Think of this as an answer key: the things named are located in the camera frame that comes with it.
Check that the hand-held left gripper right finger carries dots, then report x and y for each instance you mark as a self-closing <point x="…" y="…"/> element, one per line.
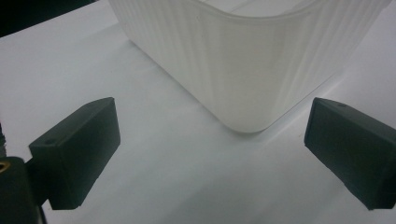
<point x="355" y="149"/>

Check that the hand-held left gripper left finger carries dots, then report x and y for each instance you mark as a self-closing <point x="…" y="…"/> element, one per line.
<point x="74" y="152"/>

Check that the white ribbed plastic bin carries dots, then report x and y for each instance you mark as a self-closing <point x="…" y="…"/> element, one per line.
<point x="243" y="62"/>

